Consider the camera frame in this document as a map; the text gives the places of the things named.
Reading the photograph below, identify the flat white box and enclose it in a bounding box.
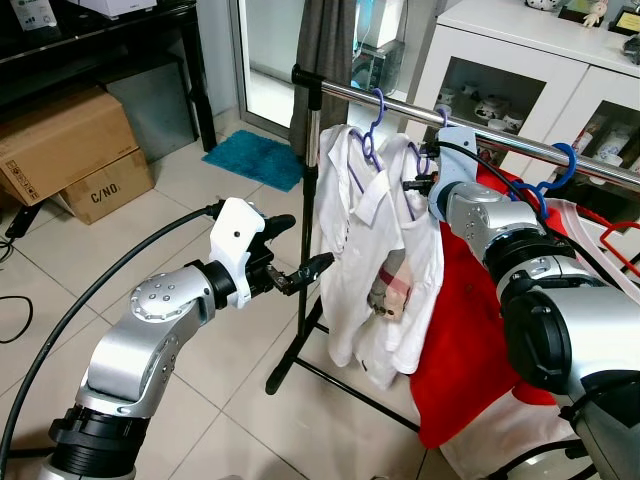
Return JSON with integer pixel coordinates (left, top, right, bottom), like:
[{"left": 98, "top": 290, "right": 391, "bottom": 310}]
[{"left": 65, "top": 0, "right": 158, "bottom": 19}]

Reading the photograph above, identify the large plain cardboard box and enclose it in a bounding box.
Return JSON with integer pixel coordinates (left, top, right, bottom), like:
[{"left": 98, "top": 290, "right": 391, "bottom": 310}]
[{"left": 0, "top": 85, "right": 141, "bottom": 206}]

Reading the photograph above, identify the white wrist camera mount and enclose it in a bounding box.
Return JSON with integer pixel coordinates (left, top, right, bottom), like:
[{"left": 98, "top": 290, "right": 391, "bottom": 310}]
[
  {"left": 430, "top": 127, "right": 483, "bottom": 223},
  {"left": 208, "top": 197, "right": 267, "bottom": 309}
]

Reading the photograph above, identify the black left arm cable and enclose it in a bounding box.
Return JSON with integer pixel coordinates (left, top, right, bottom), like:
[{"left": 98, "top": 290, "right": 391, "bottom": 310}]
[{"left": 0, "top": 203, "right": 223, "bottom": 471}]

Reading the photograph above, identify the blue floor mat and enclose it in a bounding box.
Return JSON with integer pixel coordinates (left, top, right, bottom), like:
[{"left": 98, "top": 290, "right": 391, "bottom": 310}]
[{"left": 203, "top": 130, "right": 304, "bottom": 193}]

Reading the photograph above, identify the purple plastic hanger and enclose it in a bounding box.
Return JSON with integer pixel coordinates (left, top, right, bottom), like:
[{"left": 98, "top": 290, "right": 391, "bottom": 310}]
[
  {"left": 405, "top": 105, "right": 451, "bottom": 219},
  {"left": 345, "top": 88, "right": 388, "bottom": 196}
]

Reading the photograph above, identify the plain red shirt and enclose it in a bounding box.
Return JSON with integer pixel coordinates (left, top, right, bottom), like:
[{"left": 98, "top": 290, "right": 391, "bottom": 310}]
[{"left": 410, "top": 160, "right": 640, "bottom": 451}]

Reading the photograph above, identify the white sleeveless top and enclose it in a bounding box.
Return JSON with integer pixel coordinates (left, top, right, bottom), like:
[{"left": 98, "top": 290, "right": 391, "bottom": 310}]
[{"left": 440, "top": 198, "right": 640, "bottom": 479}]

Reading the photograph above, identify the white collared shirt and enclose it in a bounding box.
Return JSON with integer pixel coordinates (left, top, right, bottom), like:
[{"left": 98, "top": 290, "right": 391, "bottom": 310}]
[
  {"left": 316, "top": 124, "right": 391, "bottom": 369},
  {"left": 365, "top": 135, "right": 447, "bottom": 391}
]

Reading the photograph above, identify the grey red-striped sock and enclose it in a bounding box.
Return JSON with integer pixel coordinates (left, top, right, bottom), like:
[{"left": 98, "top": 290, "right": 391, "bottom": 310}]
[{"left": 367, "top": 263, "right": 413, "bottom": 323}]

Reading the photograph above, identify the blue plastic hanger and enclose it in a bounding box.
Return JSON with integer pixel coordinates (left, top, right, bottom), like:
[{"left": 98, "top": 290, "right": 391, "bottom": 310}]
[{"left": 478, "top": 142, "right": 579, "bottom": 223}]

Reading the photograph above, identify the small printed cardboard box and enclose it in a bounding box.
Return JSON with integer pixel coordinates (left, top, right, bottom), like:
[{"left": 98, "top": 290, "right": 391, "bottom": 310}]
[{"left": 55, "top": 150, "right": 156, "bottom": 226}]

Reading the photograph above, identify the metal clothes rack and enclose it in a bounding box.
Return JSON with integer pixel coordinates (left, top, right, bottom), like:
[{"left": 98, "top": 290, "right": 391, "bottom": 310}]
[{"left": 265, "top": 63, "right": 640, "bottom": 433}]

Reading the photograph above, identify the white glass-door cabinet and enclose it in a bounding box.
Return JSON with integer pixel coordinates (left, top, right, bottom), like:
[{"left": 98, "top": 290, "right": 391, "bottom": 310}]
[{"left": 405, "top": 0, "right": 640, "bottom": 196}]

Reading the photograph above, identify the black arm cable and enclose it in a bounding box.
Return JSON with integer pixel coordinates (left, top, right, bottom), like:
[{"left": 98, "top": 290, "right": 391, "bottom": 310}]
[
  {"left": 0, "top": 203, "right": 223, "bottom": 471},
  {"left": 435, "top": 140, "right": 640, "bottom": 306}
]

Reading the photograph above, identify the white printed package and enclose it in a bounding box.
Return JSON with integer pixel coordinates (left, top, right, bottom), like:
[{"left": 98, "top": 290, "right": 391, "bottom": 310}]
[{"left": 8, "top": 0, "right": 63, "bottom": 33}]

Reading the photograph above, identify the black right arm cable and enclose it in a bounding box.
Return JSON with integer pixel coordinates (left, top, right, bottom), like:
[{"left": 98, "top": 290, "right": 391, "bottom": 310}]
[{"left": 435, "top": 140, "right": 640, "bottom": 306}]

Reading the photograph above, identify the black table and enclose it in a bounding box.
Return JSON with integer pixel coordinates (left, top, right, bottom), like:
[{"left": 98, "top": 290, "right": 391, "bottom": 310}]
[{"left": 0, "top": 0, "right": 218, "bottom": 153}]

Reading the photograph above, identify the dark grey curtain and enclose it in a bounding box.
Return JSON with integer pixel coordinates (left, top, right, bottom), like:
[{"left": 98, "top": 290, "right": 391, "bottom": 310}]
[{"left": 288, "top": 0, "right": 357, "bottom": 159}]

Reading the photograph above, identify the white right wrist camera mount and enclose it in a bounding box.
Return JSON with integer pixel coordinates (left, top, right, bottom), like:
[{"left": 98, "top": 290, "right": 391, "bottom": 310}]
[{"left": 430, "top": 127, "right": 483, "bottom": 223}]

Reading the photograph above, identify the thin black floor cable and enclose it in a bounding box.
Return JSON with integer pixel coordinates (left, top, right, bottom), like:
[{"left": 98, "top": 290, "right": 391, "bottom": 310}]
[{"left": 0, "top": 295, "right": 36, "bottom": 346}]

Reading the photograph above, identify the blue white appliance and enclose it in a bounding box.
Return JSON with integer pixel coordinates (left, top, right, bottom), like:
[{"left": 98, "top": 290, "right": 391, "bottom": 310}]
[{"left": 352, "top": 0, "right": 403, "bottom": 96}]

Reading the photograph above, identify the dark trophy plaque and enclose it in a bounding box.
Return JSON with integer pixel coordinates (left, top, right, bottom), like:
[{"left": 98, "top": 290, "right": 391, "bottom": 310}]
[{"left": 610, "top": 8, "right": 640, "bottom": 37}]

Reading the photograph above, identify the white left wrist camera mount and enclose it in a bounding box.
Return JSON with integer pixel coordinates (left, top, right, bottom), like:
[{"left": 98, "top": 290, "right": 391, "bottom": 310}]
[{"left": 208, "top": 197, "right": 267, "bottom": 309}]

